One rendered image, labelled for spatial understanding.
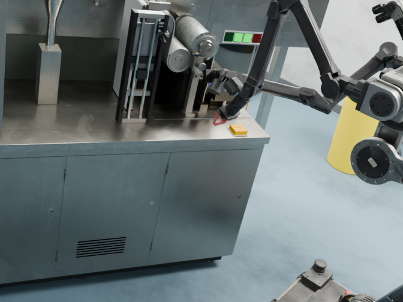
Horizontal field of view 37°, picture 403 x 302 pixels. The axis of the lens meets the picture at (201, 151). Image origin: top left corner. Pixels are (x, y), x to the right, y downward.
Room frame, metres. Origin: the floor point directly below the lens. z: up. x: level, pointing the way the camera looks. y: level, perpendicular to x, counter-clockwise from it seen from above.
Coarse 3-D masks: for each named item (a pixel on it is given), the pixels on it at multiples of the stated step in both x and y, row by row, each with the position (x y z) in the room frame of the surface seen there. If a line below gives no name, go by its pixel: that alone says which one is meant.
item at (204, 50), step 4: (204, 40) 2.75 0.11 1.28; (208, 40) 2.76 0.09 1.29; (200, 44) 2.74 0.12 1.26; (204, 44) 2.74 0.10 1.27; (212, 44) 2.76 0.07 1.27; (200, 48) 2.73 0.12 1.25; (204, 48) 2.75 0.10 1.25; (208, 48) 2.75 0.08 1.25; (212, 48) 2.76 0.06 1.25; (200, 52) 2.73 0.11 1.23; (204, 52) 2.74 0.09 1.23; (208, 52) 2.75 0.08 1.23
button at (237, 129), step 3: (231, 126) 2.64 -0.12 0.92; (234, 126) 2.65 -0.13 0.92; (237, 126) 2.65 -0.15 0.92; (240, 126) 2.66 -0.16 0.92; (243, 126) 2.67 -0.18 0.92; (231, 129) 2.63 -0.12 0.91; (234, 129) 2.61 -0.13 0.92; (237, 129) 2.62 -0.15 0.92; (240, 129) 2.63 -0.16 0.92; (243, 129) 2.64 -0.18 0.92; (234, 132) 2.60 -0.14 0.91; (237, 132) 2.60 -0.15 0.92; (240, 132) 2.61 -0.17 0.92; (243, 132) 2.62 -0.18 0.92; (246, 132) 2.63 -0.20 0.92
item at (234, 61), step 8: (224, 48) 4.94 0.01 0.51; (232, 48) 4.92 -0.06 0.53; (240, 48) 4.92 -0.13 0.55; (248, 48) 4.94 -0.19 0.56; (256, 48) 5.00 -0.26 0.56; (216, 56) 4.99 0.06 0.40; (224, 56) 4.94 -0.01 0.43; (232, 56) 4.93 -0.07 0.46; (240, 56) 4.93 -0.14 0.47; (248, 56) 4.96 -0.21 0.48; (224, 64) 4.94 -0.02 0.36; (232, 64) 4.93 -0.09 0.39; (240, 64) 4.94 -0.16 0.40; (248, 64) 4.98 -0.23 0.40; (240, 72) 4.96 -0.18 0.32
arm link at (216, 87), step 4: (228, 72) 2.65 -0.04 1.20; (232, 72) 2.64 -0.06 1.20; (228, 76) 2.63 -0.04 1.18; (232, 76) 2.63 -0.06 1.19; (236, 76) 2.62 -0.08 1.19; (216, 80) 2.64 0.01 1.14; (224, 80) 2.63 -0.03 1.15; (212, 84) 2.63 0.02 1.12; (216, 84) 2.62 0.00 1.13; (220, 84) 2.63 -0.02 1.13; (208, 88) 2.62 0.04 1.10; (212, 88) 2.61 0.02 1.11; (216, 88) 2.61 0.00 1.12; (220, 88) 2.61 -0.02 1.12; (224, 88) 2.63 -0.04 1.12; (212, 92) 2.64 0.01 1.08; (216, 92) 2.61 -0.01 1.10; (220, 92) 2.61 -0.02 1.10
